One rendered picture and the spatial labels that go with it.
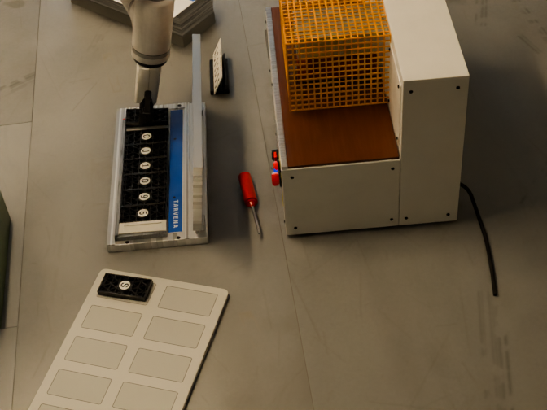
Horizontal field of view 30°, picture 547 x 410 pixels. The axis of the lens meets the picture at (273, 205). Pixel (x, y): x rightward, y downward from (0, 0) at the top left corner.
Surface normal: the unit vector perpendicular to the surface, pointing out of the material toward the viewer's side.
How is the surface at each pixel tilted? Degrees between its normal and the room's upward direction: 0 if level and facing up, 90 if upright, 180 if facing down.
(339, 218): 90
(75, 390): 0
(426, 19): 0
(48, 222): 0
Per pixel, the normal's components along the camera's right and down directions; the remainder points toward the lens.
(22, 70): -0.07, -0.71
